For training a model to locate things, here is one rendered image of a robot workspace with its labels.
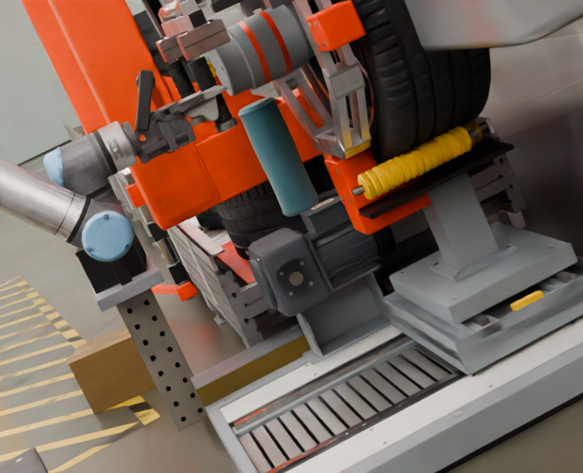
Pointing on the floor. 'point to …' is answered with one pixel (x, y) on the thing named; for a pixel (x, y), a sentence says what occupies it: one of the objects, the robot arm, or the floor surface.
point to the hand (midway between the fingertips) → (218, 86)
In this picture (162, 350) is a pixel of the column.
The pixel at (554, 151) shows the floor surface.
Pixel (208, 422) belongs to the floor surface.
